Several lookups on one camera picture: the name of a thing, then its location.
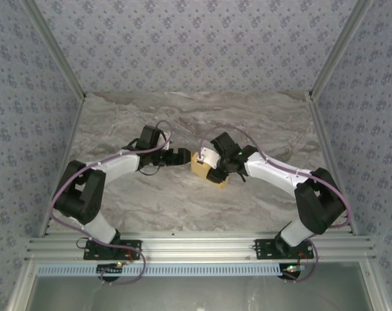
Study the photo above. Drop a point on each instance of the yellow paper box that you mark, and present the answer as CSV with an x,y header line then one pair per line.
x,y
199,168

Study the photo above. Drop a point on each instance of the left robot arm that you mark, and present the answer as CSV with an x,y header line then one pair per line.
x,y
82,194

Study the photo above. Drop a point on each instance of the grey metal sheet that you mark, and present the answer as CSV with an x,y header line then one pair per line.
x,y
195,294

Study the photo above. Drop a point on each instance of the aluminium side rail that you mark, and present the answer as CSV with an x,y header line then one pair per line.
x,y
322,129
64,163

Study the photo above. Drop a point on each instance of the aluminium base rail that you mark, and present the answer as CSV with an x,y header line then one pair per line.
x,y
195,249

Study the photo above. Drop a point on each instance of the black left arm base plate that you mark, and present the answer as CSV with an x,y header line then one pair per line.
x,y
131,249

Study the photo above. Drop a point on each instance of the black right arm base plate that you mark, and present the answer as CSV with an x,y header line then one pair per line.
x,y
263,249

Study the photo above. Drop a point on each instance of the aluminium frame post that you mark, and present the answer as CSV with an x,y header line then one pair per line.
x,y
56,48
337,48

